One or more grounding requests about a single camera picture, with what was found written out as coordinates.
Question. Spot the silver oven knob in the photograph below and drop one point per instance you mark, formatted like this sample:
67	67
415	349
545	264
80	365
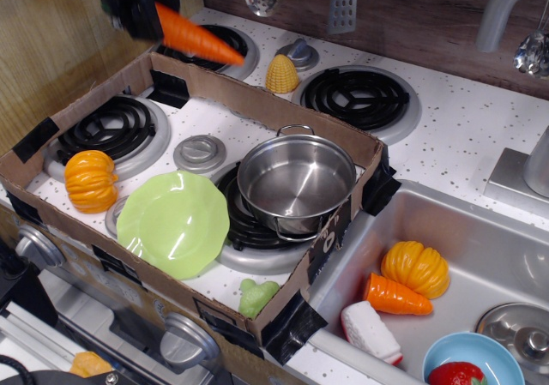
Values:
38	249
185	344

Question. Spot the black burner back left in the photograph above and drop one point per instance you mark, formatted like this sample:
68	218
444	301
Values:
238	40

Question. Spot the green toy broccoli piece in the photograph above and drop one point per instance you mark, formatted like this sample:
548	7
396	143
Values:
255	296

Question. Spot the orange toy pumpkin on stove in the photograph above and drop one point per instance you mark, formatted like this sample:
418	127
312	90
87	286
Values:
90	181

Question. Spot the orange toy carrot green top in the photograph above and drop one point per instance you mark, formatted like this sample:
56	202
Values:
183	35

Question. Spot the silver stove knob back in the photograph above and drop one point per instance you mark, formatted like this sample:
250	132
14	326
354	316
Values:
301	54

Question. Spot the silver stove knob centre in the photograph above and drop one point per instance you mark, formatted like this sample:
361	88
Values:
199	154

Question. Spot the brown cardboard fence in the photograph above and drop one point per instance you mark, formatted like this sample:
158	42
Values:
287	321

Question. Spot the orange toy under counter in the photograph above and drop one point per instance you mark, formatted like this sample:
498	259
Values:
87	364

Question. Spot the silver oven knob right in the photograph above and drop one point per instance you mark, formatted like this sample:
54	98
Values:
185	344

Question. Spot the silver pot lid in sink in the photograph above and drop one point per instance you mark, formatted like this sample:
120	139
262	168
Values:
523	330

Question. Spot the silver oven knob left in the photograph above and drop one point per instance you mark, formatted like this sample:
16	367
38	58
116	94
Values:
38	249

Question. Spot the silver stove knob under plate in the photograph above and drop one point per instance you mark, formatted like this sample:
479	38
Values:
112	215

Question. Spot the orange toy carrot in sink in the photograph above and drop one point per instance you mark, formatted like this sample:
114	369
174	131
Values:
394	298

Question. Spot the stainless steel pot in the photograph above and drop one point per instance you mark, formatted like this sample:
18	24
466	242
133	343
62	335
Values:
294	181

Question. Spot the red toy strawberry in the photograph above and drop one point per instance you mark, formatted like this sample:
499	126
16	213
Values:
457	373

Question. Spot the light blue bowl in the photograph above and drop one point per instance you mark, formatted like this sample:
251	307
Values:
494	360

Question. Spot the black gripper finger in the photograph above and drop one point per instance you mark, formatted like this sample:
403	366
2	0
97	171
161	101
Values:
139	19

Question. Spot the orange toy pumpkin in sink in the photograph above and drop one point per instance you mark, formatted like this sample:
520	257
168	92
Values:
419	268

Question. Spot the white red toy cake slice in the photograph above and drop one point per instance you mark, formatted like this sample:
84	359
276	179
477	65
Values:
364	329

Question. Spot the silver sink faucet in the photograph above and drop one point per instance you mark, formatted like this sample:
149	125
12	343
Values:
518	179

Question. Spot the black burner front right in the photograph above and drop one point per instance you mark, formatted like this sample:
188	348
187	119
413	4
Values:
251	247

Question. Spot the black burner back right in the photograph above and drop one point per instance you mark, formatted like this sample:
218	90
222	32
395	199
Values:
371	99

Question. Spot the yellow toy corn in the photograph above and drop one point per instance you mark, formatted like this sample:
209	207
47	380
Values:
282	76

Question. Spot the light green plastic plate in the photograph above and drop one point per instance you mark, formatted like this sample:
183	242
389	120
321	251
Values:
177	222

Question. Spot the hanging grey toy spatula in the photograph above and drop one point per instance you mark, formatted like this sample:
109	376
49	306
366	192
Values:
342	16

